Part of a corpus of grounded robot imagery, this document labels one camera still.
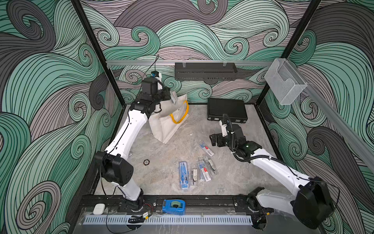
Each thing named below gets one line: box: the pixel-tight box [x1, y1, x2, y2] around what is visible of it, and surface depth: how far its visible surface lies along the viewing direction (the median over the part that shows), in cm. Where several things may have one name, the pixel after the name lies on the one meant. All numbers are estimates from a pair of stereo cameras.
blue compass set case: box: [179, 161, 189, 190], surface depth 83 cm
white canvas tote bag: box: [148, 94, 190, 145], surface depth 93 cm
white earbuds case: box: [93, 203, 106, 215], surface depth 73 cm
